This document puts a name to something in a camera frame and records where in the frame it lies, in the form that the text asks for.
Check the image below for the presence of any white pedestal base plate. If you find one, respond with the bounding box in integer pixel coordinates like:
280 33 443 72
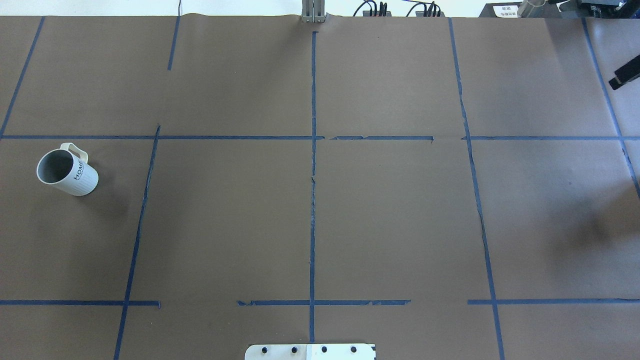
244 342 377 360

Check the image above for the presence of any aluminium frame post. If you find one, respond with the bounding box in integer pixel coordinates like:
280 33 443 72
301 0 327 24

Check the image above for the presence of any silver metal can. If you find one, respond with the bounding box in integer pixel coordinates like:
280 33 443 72
517 0 547 18

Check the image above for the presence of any white printed label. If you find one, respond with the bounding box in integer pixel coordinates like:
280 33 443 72
492 4 519 19

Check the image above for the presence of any white mug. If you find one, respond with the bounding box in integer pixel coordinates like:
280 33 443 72
36 142 99 197

